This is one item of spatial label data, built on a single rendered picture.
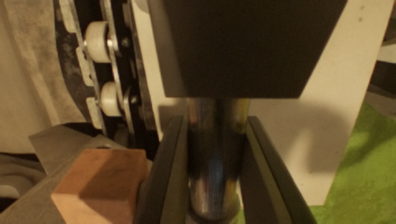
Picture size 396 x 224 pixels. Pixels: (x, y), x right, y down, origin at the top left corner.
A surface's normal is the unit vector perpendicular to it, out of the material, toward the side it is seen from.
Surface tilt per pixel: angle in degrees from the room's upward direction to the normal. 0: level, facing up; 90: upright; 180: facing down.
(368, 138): 0
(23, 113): 0
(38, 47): 64
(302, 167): 0
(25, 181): 90
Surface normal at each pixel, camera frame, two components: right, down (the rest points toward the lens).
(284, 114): -0.03, 0.50
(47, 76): 0.91, 0.25
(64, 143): 0.00, -0.86
